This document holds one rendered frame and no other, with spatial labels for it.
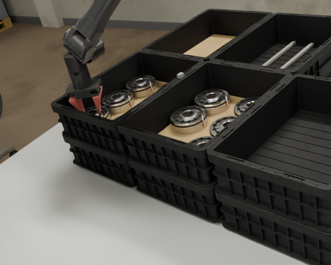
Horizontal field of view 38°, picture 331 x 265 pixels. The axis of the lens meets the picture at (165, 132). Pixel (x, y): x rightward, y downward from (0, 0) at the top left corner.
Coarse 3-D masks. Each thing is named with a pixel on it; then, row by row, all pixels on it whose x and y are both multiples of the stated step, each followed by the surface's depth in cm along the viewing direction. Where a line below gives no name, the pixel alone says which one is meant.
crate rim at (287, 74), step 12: (192, 72) 143; (264, 72) 134; (276, 72) 131; (288, 72) 130; (276, 84) 126; (156, 96) 134; (264, 96) 122; (252, 108) 118; (120, 120) 127; (120, 132) 126; (132, 132) 122; (144, 132) 119; (156, 144) 117; (168, 144) 114; (180, 144) 111; (192, 156) 110; (204, 156) 108
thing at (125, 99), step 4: (112, 92) 159; (116, 92) 159; (120, 92) 159; (124, 92) 157; (128, 92) 157; (108, 96) 157; (124, 96) 155; (104, 100) 156; (108, 100) 155; (120, 100) 153; (124, 100) 153; (128, 100) 153; (104, 104) 153; (108, 104) 152; (112, 104) 152; (116, 104) 151; (120, 104) 151
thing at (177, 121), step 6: (180, 108) 140; (186, 108) 140; (192, 108) 139; (198, 108) 138; (174, 114) 138; (198, 114) 135; (204, 114) 134; (174, 120) 135; (180, 120) 134; (186, 120) 133; (192, 120) 133; (198, 120) 132
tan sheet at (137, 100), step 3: (156, 81) 167; (159, 81) 166; (159, 84) 164; (162, 84) 164; (156, 90) 161; (147, 96) 159; (135, 99) 158; (138, 99) 158; (141, 99) 157; (135, 102) 157; (138, 102) 156; (135, 105) 155; (126, 111) 153; (111, 114) 153; (114, 114) 153; (117, 114) 152; (120, 114) 152; (111, 117) 151; (114, 117) 151
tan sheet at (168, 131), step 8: (232, 96) 146; (232, 104) 142; (224, 112) 139; (232, 112) 138; (208, 120) 137; (168, 128) 138; (208, 128) 134; (168, 136) 134; (176, 136) 134; (184, 136) 133; (192, 136) 132; (200, 136) 131
